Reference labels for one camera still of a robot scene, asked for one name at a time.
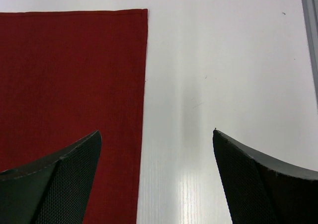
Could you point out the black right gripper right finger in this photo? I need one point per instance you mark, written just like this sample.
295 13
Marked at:
261 189

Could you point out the red cloth napkin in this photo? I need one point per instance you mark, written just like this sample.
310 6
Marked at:
64 75

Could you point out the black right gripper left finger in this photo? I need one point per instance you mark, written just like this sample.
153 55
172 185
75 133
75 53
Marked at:
54 189

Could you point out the aluminium frame post right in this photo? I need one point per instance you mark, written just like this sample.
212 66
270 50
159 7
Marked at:
310 9

